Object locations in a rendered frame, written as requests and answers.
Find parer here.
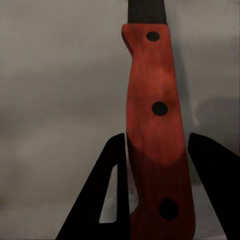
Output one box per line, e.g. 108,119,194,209
121,0,196,240

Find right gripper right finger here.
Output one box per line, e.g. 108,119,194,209
187,133,240,240

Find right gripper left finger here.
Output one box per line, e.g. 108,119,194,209
56,133,131,240

